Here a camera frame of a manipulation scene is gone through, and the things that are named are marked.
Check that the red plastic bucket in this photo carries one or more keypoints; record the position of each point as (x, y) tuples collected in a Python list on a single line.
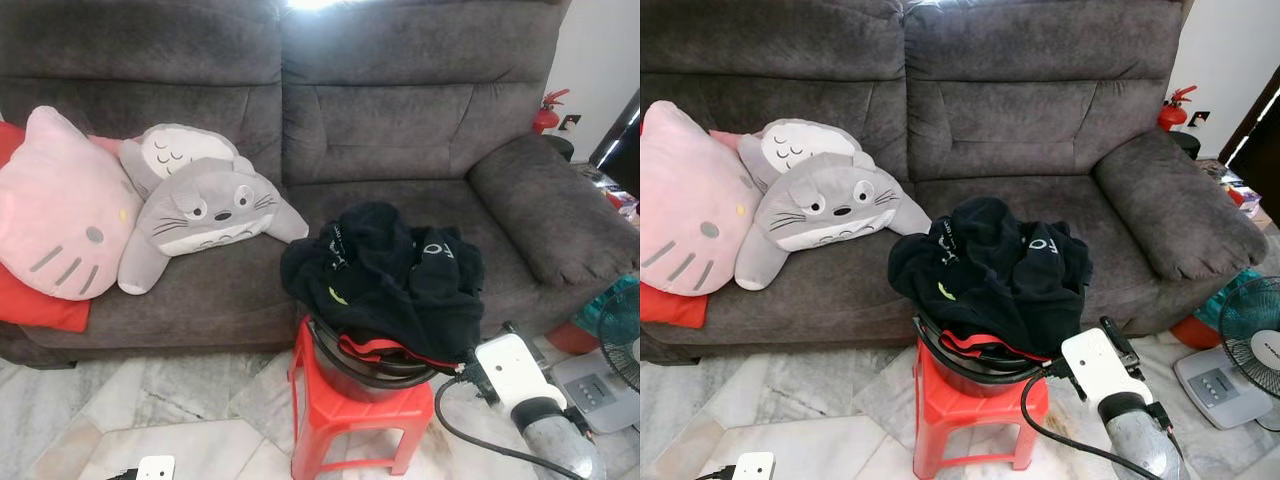
[(570, 340), (1195, 335)]

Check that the red plastic stool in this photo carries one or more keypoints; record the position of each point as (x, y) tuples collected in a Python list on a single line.
[(350, 420), (960, 420)]

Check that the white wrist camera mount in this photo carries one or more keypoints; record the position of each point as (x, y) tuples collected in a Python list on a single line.
[(155, 468), (755, 467), (1098, 365), (512, 370)]

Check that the dark door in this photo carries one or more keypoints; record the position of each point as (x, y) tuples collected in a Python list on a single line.
[(1262, 160), (625, 160)]

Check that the black round side table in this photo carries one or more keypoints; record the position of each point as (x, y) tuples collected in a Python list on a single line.
[(1186, 145), (562, 148)]

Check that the pink cat face pillow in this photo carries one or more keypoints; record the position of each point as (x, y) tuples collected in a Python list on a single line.
[(690, 210), (60, 210)]

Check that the dark grey-brown sofa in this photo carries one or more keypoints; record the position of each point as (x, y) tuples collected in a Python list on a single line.
[(1020, 120), (400, 120)]

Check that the black plastic basket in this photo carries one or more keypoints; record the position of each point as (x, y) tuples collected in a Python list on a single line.
[(370, 385), (980, 380)]

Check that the red plastic hanger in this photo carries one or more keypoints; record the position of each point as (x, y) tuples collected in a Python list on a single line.
[(975, 343), (370, 348)]

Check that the grey closed-eyed plush toy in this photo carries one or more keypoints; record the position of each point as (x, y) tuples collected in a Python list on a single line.
[(180, 150), (800, 145)]

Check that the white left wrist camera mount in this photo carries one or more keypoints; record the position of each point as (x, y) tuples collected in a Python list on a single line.
[(155, 468), (755, 467)]

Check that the teal standing fan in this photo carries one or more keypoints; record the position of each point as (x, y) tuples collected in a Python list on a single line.
[(590, 390), (1215, 385)]

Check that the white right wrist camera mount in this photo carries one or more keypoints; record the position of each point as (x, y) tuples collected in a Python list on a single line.
[(512, 370), (1098, 365)]

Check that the white wall socket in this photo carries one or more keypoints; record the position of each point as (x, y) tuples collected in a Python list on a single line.
[(569, 122), (1198, 118)]

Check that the grey open-eyed plush toy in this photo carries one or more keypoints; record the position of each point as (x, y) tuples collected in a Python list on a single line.
[(210, 210), (830, 205)]

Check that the red fire extinguisher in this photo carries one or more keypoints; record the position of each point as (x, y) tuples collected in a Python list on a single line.
[(1172, 115), (545, 120)]

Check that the black printed clothes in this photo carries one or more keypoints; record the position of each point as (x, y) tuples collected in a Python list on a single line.
[(390, 270), (1000, 265)]

